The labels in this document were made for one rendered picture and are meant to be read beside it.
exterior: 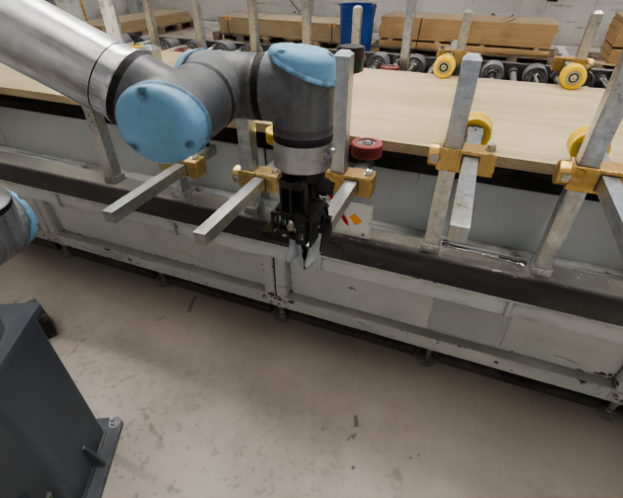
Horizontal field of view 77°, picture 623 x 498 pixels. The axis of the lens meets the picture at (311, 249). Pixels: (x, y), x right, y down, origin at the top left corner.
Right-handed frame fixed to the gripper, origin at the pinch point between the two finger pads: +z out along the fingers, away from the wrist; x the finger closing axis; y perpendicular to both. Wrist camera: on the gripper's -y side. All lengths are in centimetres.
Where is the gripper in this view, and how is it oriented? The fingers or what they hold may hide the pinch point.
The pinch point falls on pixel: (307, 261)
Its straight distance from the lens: 75.2
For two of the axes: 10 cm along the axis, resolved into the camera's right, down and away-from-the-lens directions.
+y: -3.7, 5.3, -7.6
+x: 9.3, 2.3, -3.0
